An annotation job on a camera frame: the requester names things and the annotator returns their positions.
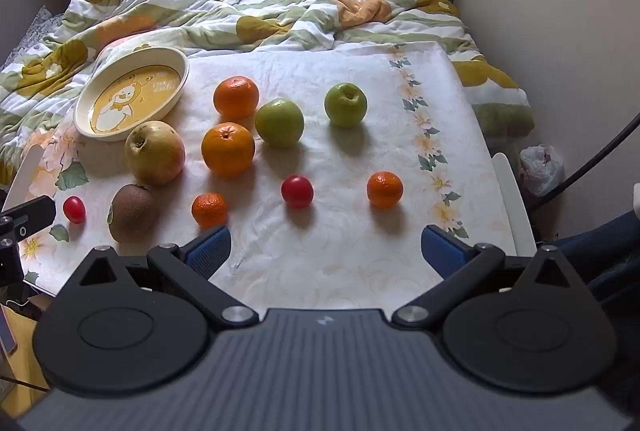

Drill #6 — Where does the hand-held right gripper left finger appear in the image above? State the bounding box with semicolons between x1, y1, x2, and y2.
74;225;261;332

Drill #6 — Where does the white plastic bag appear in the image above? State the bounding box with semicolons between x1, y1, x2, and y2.
519;145;566;198

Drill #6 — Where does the grey patterned bed sheet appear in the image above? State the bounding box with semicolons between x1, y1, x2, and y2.
0;6;66;72

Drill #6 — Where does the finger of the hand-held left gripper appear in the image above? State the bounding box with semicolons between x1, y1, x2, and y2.
0;195;57;243

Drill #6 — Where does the cream yellow cartoon plate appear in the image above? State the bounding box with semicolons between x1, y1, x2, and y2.
74;46;191;142

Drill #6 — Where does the red cherry tomato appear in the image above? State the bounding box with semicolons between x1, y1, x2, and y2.
62;196;87;225
280;176;315;209

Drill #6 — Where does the brown kiwi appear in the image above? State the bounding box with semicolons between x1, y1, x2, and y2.
108;184;156;243

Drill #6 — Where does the smartphone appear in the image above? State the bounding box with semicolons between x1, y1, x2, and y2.
0;306;18;357

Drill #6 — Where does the large orange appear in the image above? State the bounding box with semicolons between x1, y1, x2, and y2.
213;75;261;122
201;122;256;178

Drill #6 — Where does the person's leg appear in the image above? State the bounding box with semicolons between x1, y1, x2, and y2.
547;206;640;294

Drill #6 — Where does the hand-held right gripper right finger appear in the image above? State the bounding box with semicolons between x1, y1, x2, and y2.
392;225;576;328

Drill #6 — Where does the small mandarin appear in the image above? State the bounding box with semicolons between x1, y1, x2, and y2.
191;192;230;229
366;171;404;210

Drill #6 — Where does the green striped flower blanket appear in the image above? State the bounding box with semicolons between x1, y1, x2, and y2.
0;0;536;187

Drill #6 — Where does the black cable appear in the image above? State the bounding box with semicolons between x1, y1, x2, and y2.
527;111;640;214

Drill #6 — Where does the green apple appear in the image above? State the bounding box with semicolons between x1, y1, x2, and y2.
254;98;305;149
324;82;369;128

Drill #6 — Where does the large yellow apple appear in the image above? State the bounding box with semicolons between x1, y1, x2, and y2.
124;120;187;187

